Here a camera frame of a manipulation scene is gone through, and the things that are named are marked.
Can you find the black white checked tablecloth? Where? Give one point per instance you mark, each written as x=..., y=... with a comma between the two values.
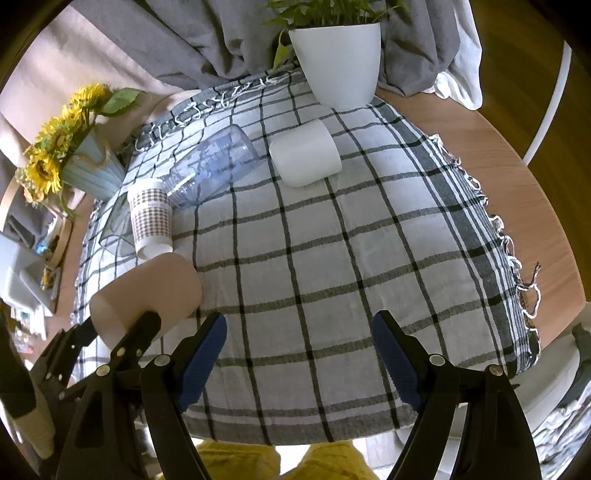
x=323, y=277

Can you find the clear drinking glass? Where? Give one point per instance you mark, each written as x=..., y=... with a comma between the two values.
x=115, y=236

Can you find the person's yellow trousers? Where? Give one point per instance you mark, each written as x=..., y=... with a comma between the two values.
x=231, y=461

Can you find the plain white cup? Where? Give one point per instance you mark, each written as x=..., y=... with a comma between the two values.
x=304, y=152

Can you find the beige curtain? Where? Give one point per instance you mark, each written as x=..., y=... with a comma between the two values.
x=69, y=69

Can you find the tan paper cup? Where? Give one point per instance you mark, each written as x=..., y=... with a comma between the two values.
x=152, y=286

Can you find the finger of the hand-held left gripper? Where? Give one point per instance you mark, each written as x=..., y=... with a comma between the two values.
x=69, y=346
x=138, y=333

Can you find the white cloth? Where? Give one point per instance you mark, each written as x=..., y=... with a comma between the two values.
x=464, y=69

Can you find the white plant pot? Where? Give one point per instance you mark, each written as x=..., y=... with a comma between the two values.
x=339, y=60

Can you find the white storage box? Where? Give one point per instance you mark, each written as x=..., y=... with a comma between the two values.
x=21, y=277

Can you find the light blue ribbed vase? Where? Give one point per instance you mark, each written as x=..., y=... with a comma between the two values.
x=92, y=173

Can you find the yellow sunflower bouquet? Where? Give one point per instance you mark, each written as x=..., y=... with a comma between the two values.
x=46, y=170

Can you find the white curved tube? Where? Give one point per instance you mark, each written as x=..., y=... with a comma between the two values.
x=551, y=97

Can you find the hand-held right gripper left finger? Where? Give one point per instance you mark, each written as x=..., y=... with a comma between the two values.
x=203, y=362

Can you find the white cup with checked band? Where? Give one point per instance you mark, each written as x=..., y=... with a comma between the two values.
x=150, y=217

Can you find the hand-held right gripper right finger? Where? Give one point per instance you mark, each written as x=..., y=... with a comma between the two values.
x=398, y=364

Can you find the green potted plant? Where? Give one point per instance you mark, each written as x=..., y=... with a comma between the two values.
x=323, y=11

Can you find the clear plastic bottle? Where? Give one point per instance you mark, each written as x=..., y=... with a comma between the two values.
x=217, y=157

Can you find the striped grey cloth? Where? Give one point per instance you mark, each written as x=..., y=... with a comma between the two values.
x=565, y=431

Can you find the grey curtain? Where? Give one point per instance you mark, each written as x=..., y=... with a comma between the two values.
x=207, y=37

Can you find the white ribbed cylinder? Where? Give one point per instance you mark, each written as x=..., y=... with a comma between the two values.
x=37, y=431

